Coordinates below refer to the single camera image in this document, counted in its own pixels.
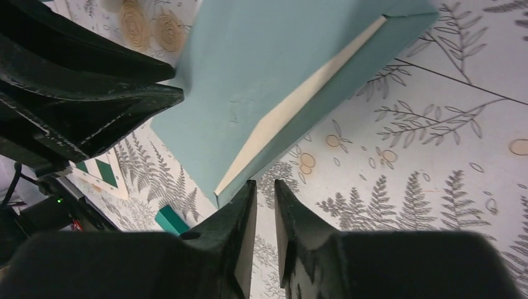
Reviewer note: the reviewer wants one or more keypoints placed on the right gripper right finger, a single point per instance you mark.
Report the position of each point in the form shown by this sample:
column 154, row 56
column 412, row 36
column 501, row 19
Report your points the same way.
column 318, row 261

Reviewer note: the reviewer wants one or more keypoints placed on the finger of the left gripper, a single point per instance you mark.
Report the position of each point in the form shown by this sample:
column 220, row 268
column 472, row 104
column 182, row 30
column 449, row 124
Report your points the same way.
column 44, row 50
column 45, row 129

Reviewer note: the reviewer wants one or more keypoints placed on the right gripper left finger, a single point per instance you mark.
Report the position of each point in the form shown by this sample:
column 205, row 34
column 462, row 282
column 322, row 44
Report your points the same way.
column 211, row 260

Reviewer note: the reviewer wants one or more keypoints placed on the green white checkerboard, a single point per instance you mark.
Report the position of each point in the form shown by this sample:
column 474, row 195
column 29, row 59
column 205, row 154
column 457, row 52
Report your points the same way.
column 104, row 172

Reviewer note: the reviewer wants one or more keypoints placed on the small teal block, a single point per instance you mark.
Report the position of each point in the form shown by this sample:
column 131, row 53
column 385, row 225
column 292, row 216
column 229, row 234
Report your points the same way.
column 170, row 221

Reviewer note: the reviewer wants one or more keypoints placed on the floral table mat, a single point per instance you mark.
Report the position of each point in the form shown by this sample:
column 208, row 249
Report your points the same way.
column 436, row 140

